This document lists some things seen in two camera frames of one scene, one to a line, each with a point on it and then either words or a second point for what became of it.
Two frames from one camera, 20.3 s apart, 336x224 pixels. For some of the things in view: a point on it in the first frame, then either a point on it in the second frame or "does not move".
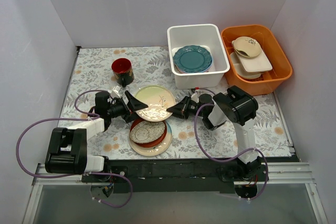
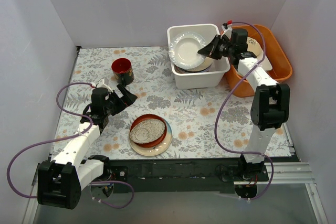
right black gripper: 185,106 -> 219,47
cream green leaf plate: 159,99 -> 207,63
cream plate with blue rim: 155,150 does not move
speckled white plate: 145,131 does not move
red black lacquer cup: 123,71 does not move
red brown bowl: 151,143 does not move
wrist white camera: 195,96 -> 228,31
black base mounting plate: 175,175 does not move
